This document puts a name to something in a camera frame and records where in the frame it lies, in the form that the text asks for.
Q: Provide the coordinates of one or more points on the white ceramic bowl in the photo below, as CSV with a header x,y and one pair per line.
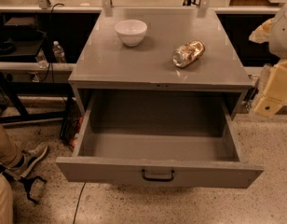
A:
x,y
131,32

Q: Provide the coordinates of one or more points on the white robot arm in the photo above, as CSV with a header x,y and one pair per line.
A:
x,y
274,32

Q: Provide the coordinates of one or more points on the grey metal drawer cabinet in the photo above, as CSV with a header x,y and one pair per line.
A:
x,y
105,63

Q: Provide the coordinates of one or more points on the beige trouser knee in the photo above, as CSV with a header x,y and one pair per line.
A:
x,y
6,202

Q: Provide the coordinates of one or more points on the clear plastic water bottle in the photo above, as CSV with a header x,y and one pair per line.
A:
x,y
58,52

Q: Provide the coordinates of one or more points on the beige trouser leg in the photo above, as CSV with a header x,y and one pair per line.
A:
x,y
10,154

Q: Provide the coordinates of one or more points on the shiny crumpled metallic can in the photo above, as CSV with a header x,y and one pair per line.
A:
x,y
188,53

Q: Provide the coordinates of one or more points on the grey top drawer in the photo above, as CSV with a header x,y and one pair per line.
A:
x,y
190,133

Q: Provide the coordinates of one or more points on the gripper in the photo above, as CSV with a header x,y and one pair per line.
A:
x,y
281,36

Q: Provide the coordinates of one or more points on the black side table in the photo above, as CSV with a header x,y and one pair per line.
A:
x,y
20,75

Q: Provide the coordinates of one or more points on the black top drawer handle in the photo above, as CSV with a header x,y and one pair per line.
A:
x,y
158,176

